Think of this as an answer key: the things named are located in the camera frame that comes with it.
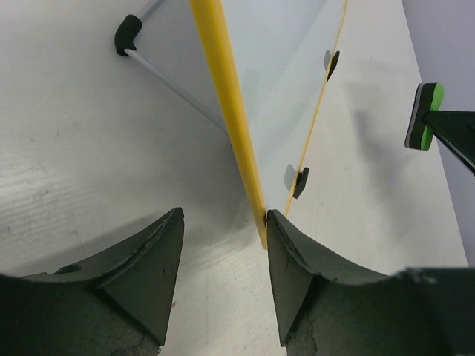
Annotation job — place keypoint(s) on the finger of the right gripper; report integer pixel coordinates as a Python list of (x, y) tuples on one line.
[(455, 130)]

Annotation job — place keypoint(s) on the left black stand foot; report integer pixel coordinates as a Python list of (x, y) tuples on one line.
[(301, 182)]

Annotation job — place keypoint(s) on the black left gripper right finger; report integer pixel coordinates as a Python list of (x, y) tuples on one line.
[(326, 304)]

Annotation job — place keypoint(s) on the green black eraser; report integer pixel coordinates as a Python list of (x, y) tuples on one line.
[(428, 98)]

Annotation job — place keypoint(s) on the black stand foot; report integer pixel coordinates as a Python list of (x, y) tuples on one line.
[(301, 182), (126, 34), (333, 64)]

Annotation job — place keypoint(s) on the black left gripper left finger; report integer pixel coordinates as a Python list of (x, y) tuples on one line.
[(115, 302)]

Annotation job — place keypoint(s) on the rear black stand foot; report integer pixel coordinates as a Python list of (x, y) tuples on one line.
[(126, 34)]

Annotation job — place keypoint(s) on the yellow framed whiteboard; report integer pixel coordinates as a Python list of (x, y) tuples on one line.
[(268, 61)]

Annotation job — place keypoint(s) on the right black stand foot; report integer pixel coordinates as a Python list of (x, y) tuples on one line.
[(333, 64)]

